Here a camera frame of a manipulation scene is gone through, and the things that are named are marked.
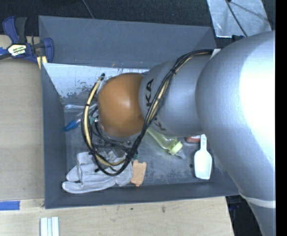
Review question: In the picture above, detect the orange flat notched piece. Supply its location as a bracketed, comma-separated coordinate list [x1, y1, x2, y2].
[130, 159, 147, 187]

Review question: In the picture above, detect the white work glove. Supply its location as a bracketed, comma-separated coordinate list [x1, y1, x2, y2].
[61, 150, 134, 194]

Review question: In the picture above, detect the clear bottle with blue cap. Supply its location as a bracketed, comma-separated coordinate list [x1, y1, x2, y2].
[63, 103, 99, 132]

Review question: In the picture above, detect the yellow-green plastic bottle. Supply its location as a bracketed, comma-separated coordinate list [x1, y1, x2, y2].
[146, 127, 184, 156]

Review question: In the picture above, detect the white plastic scoop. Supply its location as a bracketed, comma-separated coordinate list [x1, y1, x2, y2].
[194, 134, 213, 180]

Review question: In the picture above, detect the pale wood flat board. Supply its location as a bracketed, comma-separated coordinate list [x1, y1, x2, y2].
[0, 59, 46, 202]

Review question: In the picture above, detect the grey metal bin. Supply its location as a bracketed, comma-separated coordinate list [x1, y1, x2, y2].
[38, 15, 240, 209]

